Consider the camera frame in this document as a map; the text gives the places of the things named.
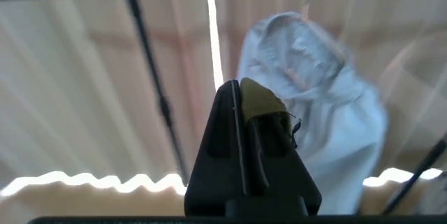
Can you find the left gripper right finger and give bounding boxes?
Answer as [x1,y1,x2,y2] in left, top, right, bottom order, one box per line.
[246,112,322,216]

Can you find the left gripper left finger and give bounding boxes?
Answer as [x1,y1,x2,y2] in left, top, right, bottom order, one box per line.
[184,79,251,217]

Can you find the pale grey shorts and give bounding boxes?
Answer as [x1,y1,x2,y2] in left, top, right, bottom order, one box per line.
[237,10,389,216]

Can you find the green shirt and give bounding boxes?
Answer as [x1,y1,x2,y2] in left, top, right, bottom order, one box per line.
[239,77,302,150]

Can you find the pink clothes hanger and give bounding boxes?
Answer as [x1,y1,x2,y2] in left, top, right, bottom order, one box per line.
[282,0,352,91]

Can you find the beige curtain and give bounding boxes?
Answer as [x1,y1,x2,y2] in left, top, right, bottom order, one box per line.
[0,0,447,197]

